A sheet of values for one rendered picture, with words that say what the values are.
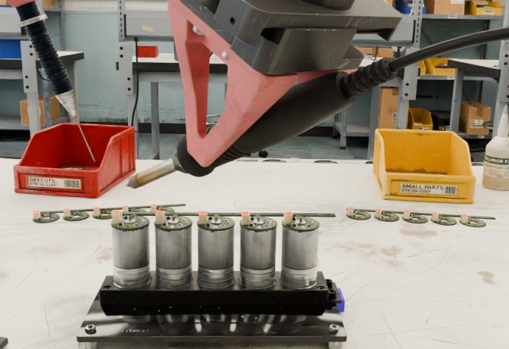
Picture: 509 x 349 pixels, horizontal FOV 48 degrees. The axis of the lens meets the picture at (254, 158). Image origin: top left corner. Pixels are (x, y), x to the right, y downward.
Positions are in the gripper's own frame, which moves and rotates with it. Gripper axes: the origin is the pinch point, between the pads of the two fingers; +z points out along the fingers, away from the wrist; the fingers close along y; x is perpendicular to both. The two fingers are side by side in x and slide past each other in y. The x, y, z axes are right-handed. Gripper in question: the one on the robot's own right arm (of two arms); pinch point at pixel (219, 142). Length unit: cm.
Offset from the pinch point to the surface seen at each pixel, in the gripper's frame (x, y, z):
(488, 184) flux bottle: 3.4, -47.8, 12.5
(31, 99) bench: -191, -104, 143
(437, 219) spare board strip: 4.4, -32.1, 12.3
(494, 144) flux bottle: 1.0, -48.1, 8.3
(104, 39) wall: -335, -243, 199
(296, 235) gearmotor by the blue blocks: 3.0, -7.5, 6.7
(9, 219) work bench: -21.5, -2.4, 26.9
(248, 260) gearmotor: 1.9, -5.5, 9.4
